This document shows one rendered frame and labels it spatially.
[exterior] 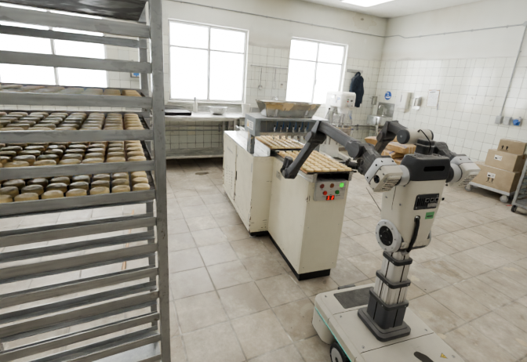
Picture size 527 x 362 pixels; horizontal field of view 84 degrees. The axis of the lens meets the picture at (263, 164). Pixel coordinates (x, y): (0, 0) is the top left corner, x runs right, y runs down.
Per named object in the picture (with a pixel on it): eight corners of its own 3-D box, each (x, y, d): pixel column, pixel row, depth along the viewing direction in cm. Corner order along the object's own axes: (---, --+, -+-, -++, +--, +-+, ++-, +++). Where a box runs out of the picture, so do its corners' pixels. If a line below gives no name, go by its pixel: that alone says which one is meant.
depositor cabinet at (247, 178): (222, 192, 397) (223, 131, 374) (271, 189, 421) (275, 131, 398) (248, 240, 282) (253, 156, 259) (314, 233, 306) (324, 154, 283)
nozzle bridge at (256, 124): (243, 147, 289) (245, 113, 279) (308, 147, 313) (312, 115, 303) (252, 156, 259) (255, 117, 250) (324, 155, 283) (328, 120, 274)
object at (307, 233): (266, 237, 289) (273, 150, 265) (297, 234, 301) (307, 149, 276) (296, 284, 226) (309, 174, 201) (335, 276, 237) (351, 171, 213)
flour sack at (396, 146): (401, 154, 523) (404, 146, 519) (382, 150, 558) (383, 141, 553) (425, 152, 559) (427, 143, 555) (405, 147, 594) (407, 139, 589)
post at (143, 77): (158, 341, 156) (143, -20, 109) (158, 345, 153) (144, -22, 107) (151, 342, 155) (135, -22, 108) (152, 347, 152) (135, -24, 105)
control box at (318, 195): (312, 199, 209) (314, 181, 205) (341, 197, 217) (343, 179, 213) (314, 201, 206) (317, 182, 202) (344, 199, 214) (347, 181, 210)
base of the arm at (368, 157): (393, 157, 126) (379, 176, 134) (383, 145, 131) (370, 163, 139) (376, 157, 123) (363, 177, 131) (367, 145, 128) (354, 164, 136)
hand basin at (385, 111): (401, 143, 636) (412, 92, 606) (388, 144, 620) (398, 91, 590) (368, 135, 721) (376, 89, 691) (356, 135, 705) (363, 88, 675)
